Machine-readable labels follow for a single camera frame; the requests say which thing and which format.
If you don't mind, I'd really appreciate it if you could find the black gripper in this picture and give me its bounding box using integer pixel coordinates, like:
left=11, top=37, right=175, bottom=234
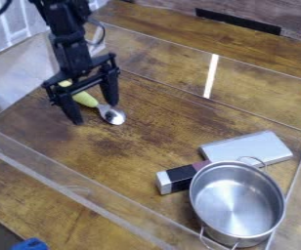
left=42, top=34, right=119, bottom=125

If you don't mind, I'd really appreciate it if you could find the spoon with yellow handle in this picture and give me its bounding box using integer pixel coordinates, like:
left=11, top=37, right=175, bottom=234
left=71, top=91, right=126, bottom=125

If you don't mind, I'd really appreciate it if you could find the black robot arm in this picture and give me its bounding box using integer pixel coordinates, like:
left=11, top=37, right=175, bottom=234
left=30, top=0, right=126, bottom=125

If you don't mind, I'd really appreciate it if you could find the silver metal pot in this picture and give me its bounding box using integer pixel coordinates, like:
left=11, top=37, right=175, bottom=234
left=189, top=157, right=286, bottom=250

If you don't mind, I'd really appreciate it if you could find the black and silver block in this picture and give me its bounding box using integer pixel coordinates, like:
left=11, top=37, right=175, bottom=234
left=155, top=160, right=211, bottom=195

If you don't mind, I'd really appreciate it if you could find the black strip on table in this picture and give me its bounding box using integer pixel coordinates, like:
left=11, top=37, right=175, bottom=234
left=195, top=8, right=281, bottom=36

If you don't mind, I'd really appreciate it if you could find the silver flat rectangular box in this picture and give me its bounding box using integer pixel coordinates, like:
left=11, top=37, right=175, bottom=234
left=199, top=131, right=293, bottom=167

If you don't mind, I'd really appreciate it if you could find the blue object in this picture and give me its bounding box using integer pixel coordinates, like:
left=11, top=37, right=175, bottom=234
left=10, top=238, right=49, bottom=250

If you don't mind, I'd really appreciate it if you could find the clear acrylic enclosure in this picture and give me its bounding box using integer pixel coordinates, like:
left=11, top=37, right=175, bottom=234
left=0, top=25, right=301, bottom=250

